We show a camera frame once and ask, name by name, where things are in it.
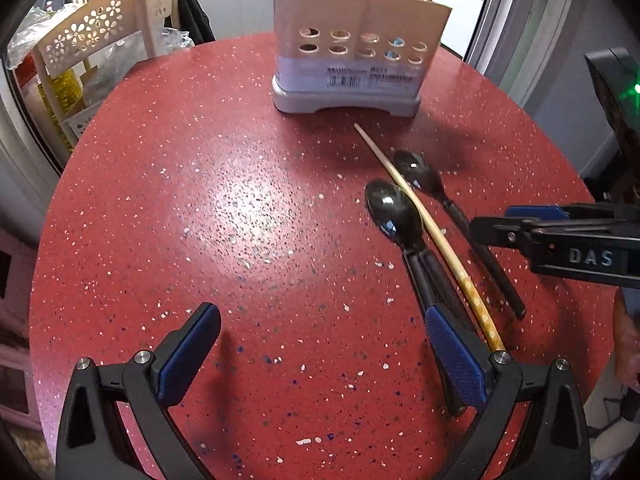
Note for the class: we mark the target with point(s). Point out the beige perforated storage cart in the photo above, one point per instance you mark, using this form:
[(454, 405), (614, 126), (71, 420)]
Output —
[(90, 30)]

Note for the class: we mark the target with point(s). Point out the pink plastic stool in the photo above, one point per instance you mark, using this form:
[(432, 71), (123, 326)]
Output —
[(15, 360)]

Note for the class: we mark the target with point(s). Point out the yellow patterned wooden chopstick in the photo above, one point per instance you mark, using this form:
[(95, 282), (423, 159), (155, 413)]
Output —
[(480, 305)]

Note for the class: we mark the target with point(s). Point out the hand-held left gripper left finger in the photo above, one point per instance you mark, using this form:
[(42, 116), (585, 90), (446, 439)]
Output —
[(192, 355)]

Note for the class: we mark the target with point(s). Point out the clear plastic bags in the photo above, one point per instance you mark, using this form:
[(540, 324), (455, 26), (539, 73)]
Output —
[(27, 35)]

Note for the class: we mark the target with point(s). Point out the person's right forearm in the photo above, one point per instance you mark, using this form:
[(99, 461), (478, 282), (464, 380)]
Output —
[(627, 335)]

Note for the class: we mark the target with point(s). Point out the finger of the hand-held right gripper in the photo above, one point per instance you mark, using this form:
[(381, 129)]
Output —
[(537, 211), (492, 230)]

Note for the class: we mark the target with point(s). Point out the yellow oil bottle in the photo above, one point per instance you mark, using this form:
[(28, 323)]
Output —
[(57, 105)]

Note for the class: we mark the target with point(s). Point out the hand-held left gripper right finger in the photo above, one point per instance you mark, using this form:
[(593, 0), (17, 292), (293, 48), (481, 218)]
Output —
[(455, 357)]

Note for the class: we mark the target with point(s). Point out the grey sliding door frame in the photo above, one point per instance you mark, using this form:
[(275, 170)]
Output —
[(520, 25)]

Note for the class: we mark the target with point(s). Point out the beige utensil holder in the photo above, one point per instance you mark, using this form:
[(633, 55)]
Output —
[(350, 15)]

